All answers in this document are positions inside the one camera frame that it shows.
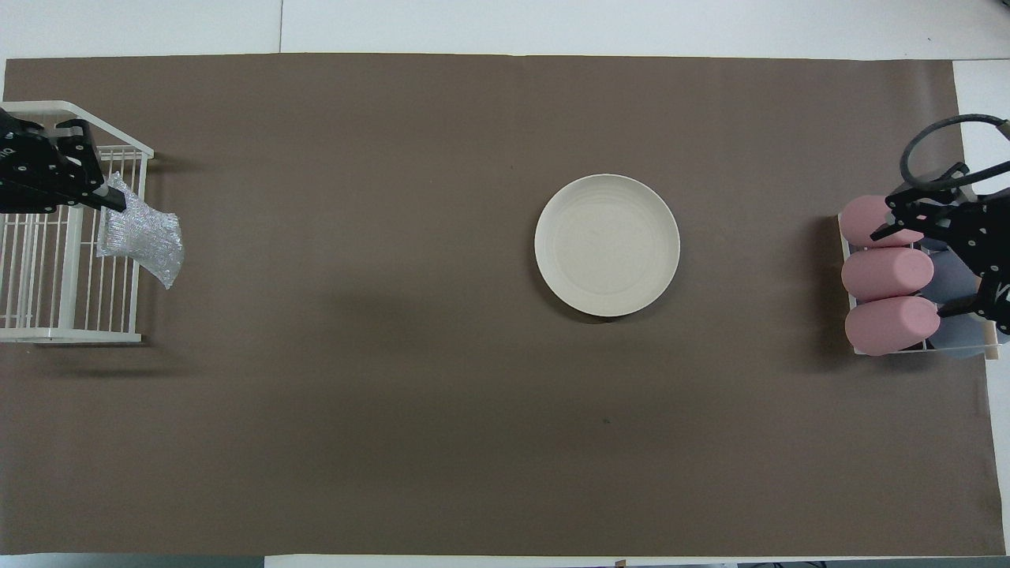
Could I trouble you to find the brown table mat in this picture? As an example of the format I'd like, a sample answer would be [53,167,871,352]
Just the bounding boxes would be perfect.
[0,54,1007,557]

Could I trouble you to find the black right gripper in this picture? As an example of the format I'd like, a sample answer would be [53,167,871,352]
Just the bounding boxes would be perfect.
[870,162,1010,336]

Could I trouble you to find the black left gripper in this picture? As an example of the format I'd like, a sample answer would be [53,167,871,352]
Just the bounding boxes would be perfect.
[0,106,127,214]

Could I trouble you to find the cream round plate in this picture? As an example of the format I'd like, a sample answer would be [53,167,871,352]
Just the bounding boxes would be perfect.
[534,174,681,318]

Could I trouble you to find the blue plastic cup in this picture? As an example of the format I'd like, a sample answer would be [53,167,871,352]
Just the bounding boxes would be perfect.
[931,251,983,305]
[935,314,1010,360]

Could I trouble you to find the white cup rack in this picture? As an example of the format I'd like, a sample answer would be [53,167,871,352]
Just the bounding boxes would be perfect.
[838,213,1001,362]

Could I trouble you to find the white wire dish rack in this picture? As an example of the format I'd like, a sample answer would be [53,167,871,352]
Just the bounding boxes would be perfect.
[0,101,155,344]

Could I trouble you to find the pink plastic cup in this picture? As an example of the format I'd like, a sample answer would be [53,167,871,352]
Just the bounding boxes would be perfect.
[839,196,930,249]
[841,247,935,302]
[844,296,941,357]

